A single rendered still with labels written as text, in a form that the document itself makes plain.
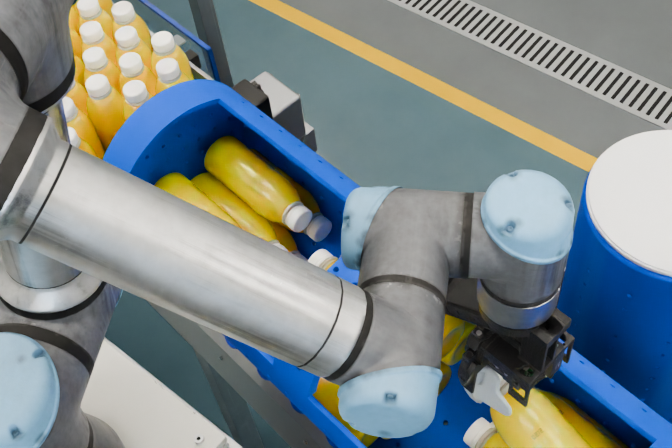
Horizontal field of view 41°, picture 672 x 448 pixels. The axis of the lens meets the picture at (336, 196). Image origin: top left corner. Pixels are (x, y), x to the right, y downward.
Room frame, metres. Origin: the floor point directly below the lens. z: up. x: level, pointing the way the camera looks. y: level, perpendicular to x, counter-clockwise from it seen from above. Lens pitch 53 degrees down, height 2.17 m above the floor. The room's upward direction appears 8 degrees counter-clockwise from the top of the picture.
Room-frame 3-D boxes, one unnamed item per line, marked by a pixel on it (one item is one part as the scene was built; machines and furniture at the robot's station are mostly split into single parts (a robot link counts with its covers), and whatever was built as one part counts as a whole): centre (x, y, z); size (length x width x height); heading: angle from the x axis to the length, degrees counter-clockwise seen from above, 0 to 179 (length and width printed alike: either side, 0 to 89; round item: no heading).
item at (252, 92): (1.14, 0.15, 0.95); 0.10 x 0.07 x 0.10; 127
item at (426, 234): (0.44, -0.05, 1.51); 0.11 x 0.11 x 0.08; 75
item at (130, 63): (1.18, 0.32, 1.08); 0.04 x 0.04 x 0.02
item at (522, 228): (0.43, -0.15, 1.51); 0.09 x 0.08 x 0.11; 75
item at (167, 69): (1.15, 0.26, 1.08); 0.04 x 0.04 x 0.02
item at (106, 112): (1.13, 0.38, 0.99); 0.07 x 0.07 x 0.18
